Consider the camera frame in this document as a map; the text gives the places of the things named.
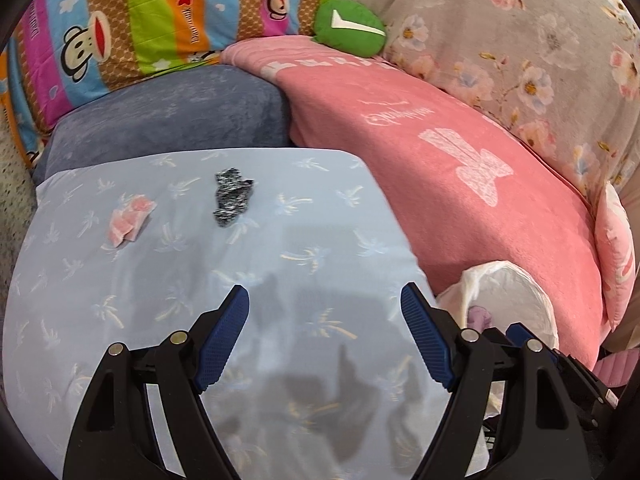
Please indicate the purple cloth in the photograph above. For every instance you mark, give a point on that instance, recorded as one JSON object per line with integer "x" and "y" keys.
{"x": 480, "y": 317}

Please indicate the pink white folded cloth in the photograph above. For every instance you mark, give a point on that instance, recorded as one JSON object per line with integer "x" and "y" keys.
{"x": 130, "y": 217}

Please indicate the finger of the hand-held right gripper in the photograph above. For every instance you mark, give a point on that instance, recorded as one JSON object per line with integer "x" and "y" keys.
{"x": 520, "y": 332}

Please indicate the white plastic bag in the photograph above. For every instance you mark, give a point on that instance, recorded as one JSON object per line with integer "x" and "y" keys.
{"x": 505, "y": 285}

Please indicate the blue-grey pillow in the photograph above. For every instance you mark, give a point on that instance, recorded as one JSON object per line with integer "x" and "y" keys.
{"x": 165, "y": 110}

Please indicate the green cushion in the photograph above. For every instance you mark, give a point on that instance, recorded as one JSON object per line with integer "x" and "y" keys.
{"x": 350, "y": 25}

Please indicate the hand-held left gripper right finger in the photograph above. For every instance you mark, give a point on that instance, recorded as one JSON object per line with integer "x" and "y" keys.
{"x": 425, "y": 335}

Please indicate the floral blanket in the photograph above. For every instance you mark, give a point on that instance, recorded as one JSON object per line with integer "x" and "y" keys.
{"x": 525, "y": 35}

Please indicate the pink cushion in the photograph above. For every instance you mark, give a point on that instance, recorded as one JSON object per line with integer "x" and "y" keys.
{"x": 617, "y": 260}

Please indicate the speckled beige mat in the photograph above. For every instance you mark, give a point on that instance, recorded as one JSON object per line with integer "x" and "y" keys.
{"x": 15, "y": 185}

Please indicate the black and white knitted cloth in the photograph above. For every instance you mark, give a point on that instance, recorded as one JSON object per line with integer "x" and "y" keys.
{"x": 232, "y": 195}

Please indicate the light blue printed sheet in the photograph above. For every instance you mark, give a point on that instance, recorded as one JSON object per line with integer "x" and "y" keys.
{"x": 310, "y": 240}

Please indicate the pink blanket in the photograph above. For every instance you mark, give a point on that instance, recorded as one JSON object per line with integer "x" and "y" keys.
{"x": 425, "y": 170}

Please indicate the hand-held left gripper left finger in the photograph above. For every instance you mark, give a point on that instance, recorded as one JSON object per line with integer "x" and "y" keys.
{"x": 225, "y": 340}

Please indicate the pink quilted cloth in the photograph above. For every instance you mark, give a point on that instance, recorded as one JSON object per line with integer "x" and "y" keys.
{"x": 620, "y": 365}

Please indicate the colourful cartoon blanket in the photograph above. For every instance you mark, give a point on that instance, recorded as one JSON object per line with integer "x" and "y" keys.
{"x": 150, "y": 10}

